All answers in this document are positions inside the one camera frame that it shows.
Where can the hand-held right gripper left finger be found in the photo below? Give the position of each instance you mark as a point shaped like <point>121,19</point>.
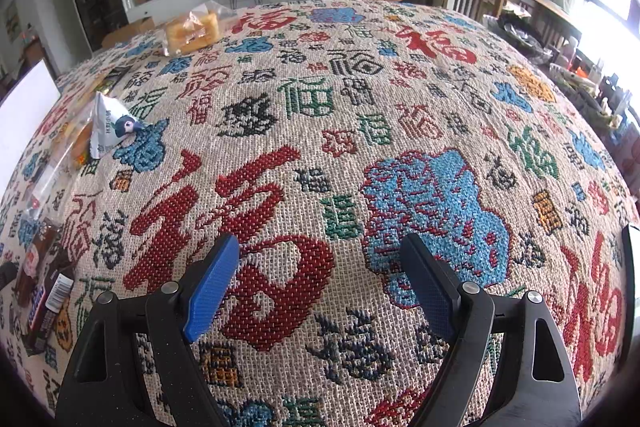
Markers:
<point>212,289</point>

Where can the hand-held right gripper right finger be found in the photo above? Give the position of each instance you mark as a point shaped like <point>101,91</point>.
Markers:
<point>430,289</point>

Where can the white triangular snack packet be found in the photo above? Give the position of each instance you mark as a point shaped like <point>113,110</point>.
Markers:
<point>107,122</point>

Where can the chocolate bar with white label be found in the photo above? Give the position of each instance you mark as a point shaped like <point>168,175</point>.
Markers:
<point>50,307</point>

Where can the brown chocolate bar packet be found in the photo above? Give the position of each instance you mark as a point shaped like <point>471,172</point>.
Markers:
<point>37,257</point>

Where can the printed woven blanket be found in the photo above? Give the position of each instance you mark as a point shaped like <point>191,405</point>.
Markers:
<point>320,147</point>

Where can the orange bread roll in wrap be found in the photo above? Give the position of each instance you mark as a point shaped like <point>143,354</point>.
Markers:
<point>82,147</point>

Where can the white board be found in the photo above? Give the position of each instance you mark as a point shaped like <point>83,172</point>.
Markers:
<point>25,117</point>

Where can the clear bag of bread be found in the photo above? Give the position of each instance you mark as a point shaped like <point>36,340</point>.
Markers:
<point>192,29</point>

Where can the brown cardboard box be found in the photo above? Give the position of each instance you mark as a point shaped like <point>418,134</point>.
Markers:
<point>127,32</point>

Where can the wooden dining table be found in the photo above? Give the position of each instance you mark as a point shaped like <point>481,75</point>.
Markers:
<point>545,9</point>

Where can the framed wall picture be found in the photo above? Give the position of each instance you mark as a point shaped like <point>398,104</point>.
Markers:
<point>12,19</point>

